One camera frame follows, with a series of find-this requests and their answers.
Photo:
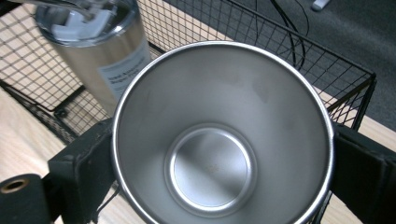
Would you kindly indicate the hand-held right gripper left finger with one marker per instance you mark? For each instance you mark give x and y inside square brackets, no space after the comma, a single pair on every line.
[84,161]

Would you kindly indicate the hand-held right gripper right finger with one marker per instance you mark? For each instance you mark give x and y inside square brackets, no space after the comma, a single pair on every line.
[364,174]

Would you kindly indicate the steel tumbler with clear lid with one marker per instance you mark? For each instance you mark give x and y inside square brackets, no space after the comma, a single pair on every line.
[93,62]

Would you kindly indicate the grey metal desk frame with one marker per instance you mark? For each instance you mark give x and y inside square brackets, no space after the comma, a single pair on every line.
[320,4]

